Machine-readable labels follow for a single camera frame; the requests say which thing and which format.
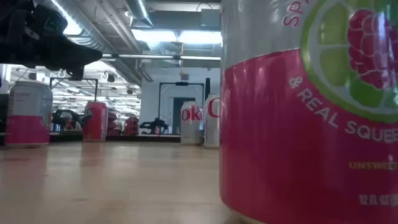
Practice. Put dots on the pink raspberry sparkling water can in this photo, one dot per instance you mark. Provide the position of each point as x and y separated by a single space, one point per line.
28 124
280 124

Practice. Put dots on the small grey wall box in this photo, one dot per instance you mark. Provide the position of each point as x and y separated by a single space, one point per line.
184 76

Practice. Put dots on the red storage rack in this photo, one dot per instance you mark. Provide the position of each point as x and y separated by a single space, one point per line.
112 123
132 124

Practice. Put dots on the silver round ceiling duct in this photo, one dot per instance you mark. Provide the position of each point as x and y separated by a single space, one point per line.
140 12

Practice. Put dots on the black background robot arm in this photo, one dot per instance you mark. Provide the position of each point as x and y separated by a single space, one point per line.
154 125
66 115

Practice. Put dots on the black aluminium table frame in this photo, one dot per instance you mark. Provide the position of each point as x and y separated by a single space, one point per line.
140 138

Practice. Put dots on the black background station frame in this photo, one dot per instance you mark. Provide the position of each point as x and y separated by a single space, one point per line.
182 83

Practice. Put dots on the horizontal silver overhead bar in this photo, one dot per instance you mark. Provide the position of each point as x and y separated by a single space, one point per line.
149 56

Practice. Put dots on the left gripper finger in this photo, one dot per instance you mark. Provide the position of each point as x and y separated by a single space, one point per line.
76 74
71 56

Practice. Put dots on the silver spiral ceiling duct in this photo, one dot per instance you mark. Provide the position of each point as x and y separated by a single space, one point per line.
102 34

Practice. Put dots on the grey ceiling box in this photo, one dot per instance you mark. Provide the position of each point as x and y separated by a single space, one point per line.
211 17

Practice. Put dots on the bright ceiling light panel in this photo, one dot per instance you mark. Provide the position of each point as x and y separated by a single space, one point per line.
192 36

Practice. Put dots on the red cola can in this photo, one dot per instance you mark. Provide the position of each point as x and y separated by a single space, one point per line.
94 124

